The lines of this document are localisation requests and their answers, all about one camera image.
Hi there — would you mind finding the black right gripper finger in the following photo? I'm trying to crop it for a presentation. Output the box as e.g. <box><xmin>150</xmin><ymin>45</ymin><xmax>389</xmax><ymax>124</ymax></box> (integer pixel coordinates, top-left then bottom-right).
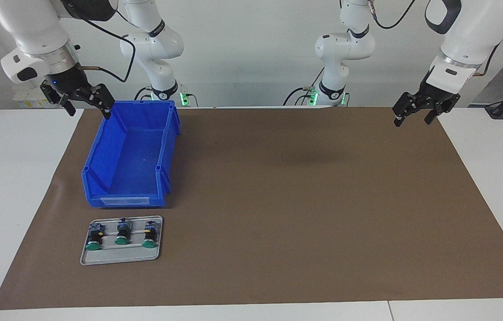
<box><xmin>75</xmin><ymin>83</ymin><xmax>115</xmax><ymax>120</ymax></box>
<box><xmin>41</xmin><ymin>81</ymin><xmax>76</xmax><ymax>117</ymax></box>

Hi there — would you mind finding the white box with yellow labels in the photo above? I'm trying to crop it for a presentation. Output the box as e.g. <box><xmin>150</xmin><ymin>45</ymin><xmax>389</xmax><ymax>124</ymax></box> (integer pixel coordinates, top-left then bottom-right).
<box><xmin>12</xmin><ymin>85</ymin><xmax>62</xmax><ymax>109</ymax></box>

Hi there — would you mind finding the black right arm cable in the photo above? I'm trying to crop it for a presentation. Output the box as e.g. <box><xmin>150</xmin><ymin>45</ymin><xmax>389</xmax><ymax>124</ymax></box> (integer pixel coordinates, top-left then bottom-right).
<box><xmin>71</xmin><ymin>9</ymin><xmax>137</xmax><ymax>84</ymax></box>

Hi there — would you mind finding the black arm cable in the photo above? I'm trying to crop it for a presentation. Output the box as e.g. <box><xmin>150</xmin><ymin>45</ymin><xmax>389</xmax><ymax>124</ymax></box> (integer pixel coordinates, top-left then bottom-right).
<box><xmin>71</xmin><ymin>9</ymin><xmax>137</xmax><ymax>84</ymax></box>
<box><xmin>367</xmin><ymin>0</ymin><xmax>503</xmax><ymax>76</ymax></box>

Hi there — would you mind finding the green push button switch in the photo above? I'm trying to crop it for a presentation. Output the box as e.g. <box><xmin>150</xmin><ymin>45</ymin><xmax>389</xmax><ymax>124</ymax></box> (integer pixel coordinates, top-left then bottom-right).
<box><xmin>141</xmin><ymin>220</ymin><xmax>159</xmax><ymax>248</ymax></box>
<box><xmin>86</xmin><ymin>223</ymin><xmax>106</xmax><ymax>251</ymax></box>
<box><xmin>115</xmin><ymin>218</ymin><xmax>132</xmax><ymax>246</ymax></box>

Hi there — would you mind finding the blue plastic storage bin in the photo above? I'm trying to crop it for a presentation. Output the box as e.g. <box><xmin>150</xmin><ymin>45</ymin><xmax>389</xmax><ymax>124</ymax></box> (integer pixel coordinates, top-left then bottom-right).
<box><xmin>81</xmin><ymin>100</ymin><xmax>181</xmax><ymax>209</ymax></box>

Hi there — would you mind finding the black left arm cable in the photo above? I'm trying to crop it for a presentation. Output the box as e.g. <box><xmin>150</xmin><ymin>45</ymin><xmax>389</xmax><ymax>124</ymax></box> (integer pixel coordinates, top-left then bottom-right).
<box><xmin>367</xmin><ymin>0</ymin><xmax>503</xmax><ymax>76</ymax></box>

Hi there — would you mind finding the silver metal tray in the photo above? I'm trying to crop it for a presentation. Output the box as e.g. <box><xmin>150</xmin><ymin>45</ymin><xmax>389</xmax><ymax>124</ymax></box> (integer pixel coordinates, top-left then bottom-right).
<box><xmin>80</xmin><ymin>215</ymin><xmax>164</xmax><ymax>266</ymax></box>

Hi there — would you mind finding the brown paper table mat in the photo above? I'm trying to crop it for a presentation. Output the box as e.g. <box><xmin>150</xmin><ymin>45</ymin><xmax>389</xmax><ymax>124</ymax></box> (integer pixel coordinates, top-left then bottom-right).
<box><xmin>0</xmin><ymin>107</ymin><xmax>503</xmax><ymax>310</ymax></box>

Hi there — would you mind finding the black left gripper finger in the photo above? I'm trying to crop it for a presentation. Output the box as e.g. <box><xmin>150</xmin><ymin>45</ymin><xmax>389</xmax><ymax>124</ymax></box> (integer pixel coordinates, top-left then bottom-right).
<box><xmin>393</xmin><ymin>92</ymin><xmax>425</xmax><ymax>127</ymax></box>
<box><xmin>425</xmin><ymin>100</ymin><xmax>451</xmax><ymax>125</ymax></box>

